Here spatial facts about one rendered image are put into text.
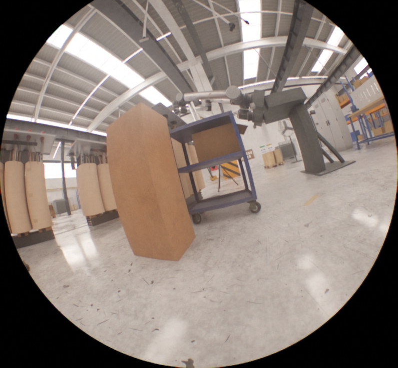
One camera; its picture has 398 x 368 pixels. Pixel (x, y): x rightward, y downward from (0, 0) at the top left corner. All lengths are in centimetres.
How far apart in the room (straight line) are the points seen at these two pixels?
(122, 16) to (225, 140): 426
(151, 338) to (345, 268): 61
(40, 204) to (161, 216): 201
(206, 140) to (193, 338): 123
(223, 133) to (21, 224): 277
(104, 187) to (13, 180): 182
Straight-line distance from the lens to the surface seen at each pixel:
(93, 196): 257
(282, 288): 50
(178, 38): 891
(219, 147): 113
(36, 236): 252
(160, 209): 64
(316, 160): 218
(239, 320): 45
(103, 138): 1122
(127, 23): 455
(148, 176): 65
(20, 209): 237
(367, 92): 445
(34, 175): 238
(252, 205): 112
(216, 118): 114
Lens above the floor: 41
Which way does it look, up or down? 4 degrees up
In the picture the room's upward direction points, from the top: 14 degrees counter-clockwise
